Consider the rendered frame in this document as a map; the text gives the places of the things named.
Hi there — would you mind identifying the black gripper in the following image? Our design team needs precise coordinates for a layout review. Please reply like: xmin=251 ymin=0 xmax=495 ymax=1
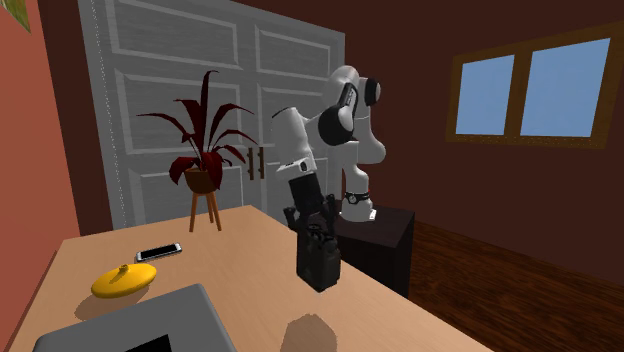
xmin=283 ymin=172 xmax=339 ymax=233

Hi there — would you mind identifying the black boxy bag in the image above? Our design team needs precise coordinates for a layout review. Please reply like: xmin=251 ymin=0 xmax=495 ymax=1
xmin=295 ymin=225 xmax=342 ymax=294

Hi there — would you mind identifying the dark robot stand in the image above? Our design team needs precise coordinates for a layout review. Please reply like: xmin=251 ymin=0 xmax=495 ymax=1
xmin=331 ymin=203 xmax=417 ymax=300

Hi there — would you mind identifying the light wooden table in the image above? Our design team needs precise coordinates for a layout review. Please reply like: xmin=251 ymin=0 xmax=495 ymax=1
xmin=8 ymin=204 xmax=495 ymax=352

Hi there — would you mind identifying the red potted plant on stool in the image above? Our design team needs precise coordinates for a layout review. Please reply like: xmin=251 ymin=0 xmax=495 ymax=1
xmin=136 ymin=69 xmax=259 ymax=234

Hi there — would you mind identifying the black smartphone with silver rim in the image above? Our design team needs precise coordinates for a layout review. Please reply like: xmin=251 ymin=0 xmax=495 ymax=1
xmin=135 ymin=242 xmax=184 ymax=263

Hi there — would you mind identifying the grey laptop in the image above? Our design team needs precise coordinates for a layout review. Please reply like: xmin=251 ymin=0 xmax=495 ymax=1
xmin=31 ymin=283 xmax=240 ymax=352

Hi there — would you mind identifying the yellow round lid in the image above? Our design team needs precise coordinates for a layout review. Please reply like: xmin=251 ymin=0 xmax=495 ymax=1
xmin=90 ymin=263 xmax=158 ymax=300

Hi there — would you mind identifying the grey double door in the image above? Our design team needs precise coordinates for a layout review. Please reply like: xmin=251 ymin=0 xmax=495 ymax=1
xmin=76 ymin=0 xmax=347 ymax=230

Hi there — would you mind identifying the wooden framed window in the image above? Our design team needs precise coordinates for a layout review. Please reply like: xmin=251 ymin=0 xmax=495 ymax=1
xmin=444 ymin=21 xmax=624 ymax=150

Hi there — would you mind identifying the green wall picture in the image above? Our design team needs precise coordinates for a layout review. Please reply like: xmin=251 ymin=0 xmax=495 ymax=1
xmin=0 ymin=0 xmax=33 ymax=35

